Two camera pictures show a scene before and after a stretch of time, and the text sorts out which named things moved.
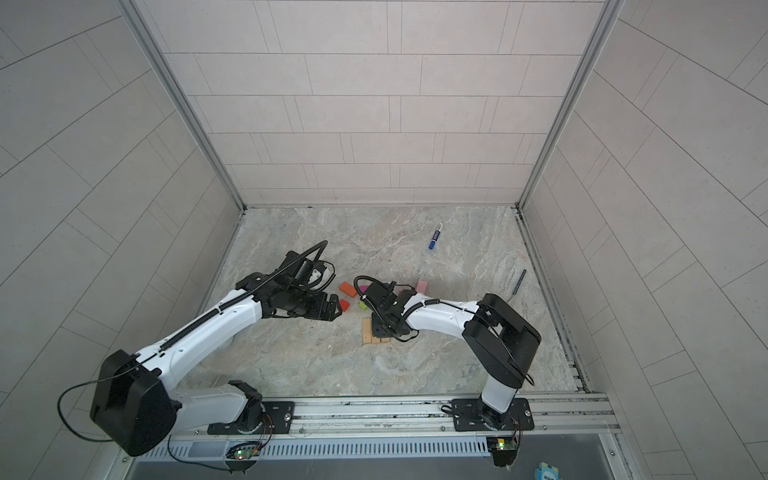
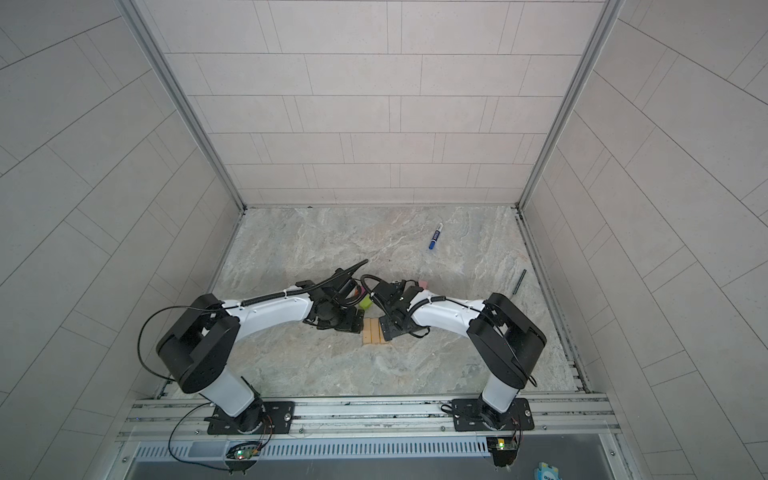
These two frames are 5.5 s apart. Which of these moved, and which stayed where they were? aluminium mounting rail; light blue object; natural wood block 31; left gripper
Moved: left gripper
Stayed: aluminium mounting rail; natural wood block 31; light blue object
